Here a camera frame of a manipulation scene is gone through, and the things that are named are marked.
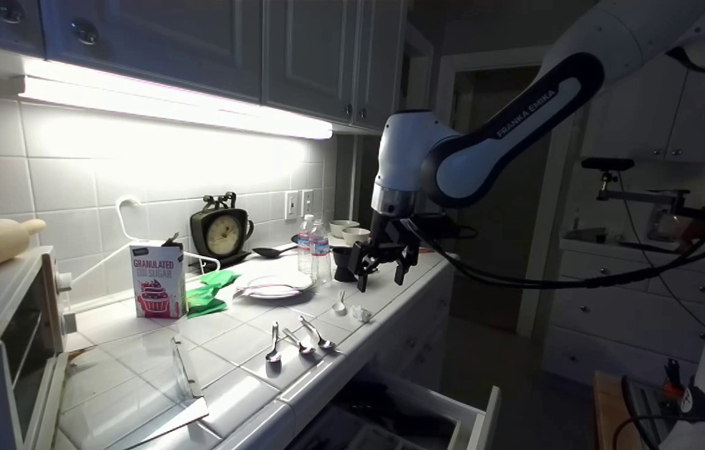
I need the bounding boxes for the small white bowl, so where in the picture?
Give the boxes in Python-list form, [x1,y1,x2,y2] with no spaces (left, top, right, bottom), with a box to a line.
[327,219,365,246]

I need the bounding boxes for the flat metal spatula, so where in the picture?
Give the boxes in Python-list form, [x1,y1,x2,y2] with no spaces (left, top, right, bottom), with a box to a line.
[122,396,213,450]

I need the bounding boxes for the white plate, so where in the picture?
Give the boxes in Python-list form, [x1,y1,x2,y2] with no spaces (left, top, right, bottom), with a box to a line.
[232,271,316,302]

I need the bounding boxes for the black clamp stand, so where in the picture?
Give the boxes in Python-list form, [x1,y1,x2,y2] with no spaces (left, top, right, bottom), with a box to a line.
[581,156,697,221]

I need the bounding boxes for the clear plastic water bottle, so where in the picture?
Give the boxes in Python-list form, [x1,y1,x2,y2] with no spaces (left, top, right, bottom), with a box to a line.
[295,212,321,277]
[310,224,335,285]

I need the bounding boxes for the white open drawer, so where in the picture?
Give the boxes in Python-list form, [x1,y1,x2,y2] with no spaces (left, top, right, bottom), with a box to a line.
[286,369,502,450]

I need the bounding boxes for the white upper cabinets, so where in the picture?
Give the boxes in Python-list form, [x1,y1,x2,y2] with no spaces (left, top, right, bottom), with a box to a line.
[0,0,412,137]

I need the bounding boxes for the round cabinet knob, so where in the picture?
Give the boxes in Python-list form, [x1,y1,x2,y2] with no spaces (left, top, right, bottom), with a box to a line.
[70,17,102,49]

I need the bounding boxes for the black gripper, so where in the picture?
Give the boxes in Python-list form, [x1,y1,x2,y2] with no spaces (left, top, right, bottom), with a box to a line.
[347,211,425,295]

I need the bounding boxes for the black alarm clock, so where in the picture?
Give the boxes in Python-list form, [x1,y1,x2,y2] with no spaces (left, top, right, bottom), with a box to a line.
[188,190,258,271]

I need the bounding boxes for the white drawer chest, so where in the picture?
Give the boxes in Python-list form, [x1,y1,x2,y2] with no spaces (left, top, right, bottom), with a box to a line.
[537,235,705,391]

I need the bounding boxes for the under cabinet light strip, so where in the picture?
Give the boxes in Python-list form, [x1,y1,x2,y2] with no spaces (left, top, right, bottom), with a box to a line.
[16,56,337,142]

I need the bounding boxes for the white cord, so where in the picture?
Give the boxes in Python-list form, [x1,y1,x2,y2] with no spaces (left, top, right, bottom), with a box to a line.
[61,196,223,291]

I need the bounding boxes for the white wall outlet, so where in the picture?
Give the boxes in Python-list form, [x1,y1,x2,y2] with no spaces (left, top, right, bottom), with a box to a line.
[282,189,303,226]
[298,189,318,221]

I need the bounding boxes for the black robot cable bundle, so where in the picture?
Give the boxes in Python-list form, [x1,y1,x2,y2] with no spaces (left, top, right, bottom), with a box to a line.
[405,171,705,421]

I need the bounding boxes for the pink white carton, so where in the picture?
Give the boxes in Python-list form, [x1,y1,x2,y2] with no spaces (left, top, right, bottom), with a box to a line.
[127,241,188,324]

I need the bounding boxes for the black ladle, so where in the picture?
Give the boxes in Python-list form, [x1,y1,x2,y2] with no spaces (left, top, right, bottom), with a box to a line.
[251,241,298,260]

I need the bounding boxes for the green cloth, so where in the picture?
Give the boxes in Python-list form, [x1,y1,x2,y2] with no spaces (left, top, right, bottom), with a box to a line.
[186,269,243,321]

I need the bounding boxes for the wooden platform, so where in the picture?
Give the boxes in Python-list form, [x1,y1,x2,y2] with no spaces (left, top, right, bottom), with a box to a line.
[590,370,672,450]

